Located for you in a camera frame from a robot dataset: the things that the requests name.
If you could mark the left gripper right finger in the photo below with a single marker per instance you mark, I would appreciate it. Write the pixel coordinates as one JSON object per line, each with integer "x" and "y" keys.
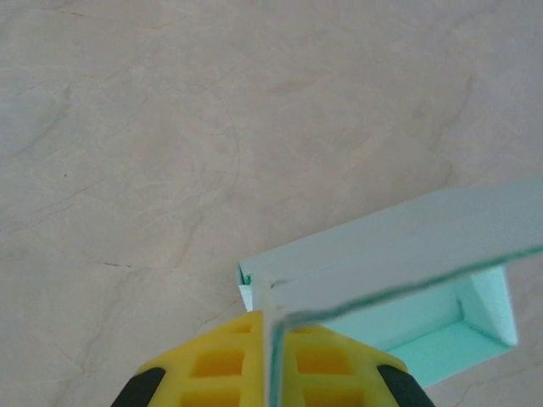
{"x": 331, "y": 373}

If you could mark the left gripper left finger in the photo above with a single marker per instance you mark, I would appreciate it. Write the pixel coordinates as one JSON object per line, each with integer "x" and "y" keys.
{"x": 212, "y": 373}

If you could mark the light blue paper box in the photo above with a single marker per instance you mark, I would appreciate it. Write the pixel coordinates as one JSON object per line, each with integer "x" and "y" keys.
{"x": 382, "y": 254}

